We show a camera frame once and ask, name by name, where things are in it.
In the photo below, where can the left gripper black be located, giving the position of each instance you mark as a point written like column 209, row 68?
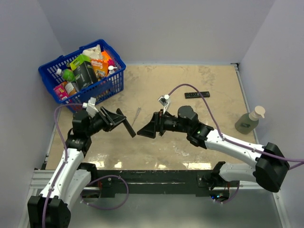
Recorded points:
column 110, row 119

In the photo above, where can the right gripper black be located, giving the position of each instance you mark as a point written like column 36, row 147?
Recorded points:
column 156, row 125

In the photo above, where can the black remote control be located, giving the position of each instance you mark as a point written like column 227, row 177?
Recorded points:
column 191, row 95
column 126, row 123

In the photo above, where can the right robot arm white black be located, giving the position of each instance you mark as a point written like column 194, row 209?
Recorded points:
column 264, row 165

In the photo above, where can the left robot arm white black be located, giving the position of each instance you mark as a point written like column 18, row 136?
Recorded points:
column 52, row 207

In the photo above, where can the black remote control on table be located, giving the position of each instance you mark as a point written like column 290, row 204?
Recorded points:
column 191, row 95

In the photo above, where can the white pump bottle in basket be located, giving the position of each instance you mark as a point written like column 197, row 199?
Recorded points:
column 112, row 70

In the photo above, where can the blue plastic shopping basket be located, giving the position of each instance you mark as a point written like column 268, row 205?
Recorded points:
column 101, row 90

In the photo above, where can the orange Gillette razor pack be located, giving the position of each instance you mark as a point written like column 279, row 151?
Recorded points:
column 100, row 68

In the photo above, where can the green black razor box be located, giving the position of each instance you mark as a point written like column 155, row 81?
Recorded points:
column 83, row 71

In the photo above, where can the orange pill bottle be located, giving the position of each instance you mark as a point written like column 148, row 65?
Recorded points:
column 70, row 89

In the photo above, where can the pink box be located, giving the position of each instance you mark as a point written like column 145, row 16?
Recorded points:
column 61, row 92

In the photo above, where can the green bottle white cap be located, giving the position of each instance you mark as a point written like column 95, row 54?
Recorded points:
column 66, row 74

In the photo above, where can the crumpled beige paper bag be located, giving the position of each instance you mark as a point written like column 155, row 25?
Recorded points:
column 93, row 52

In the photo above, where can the green liquid soap pump bottle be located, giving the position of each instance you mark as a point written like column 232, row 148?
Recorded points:
column 249, row 121

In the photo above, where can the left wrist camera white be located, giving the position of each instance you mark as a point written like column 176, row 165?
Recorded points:
column 90, row 107

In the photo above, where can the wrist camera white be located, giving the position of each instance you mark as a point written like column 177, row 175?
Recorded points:
column 165, row 101
column 90, row 107

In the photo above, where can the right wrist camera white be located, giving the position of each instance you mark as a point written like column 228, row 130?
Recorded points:
column 165, row 101

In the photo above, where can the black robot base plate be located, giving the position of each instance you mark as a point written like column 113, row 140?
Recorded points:
column 201, row 183

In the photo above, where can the aluminium frame rail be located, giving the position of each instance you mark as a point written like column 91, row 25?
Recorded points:
column 41, row 178

